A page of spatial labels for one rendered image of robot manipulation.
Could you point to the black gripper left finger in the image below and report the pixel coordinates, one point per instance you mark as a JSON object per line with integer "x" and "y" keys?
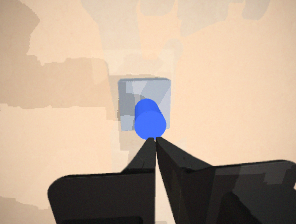
{"x": 130, "y": 192}

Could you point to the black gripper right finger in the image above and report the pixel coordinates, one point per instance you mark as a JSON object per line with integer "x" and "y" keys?
{"x": 195, "y": 188}

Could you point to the grey square block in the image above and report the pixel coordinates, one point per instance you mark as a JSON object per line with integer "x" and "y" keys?
{"x": 132, "y": 90}

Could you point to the blue cylinder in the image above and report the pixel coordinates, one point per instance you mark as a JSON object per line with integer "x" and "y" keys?
{"x": 149, "y": 121}

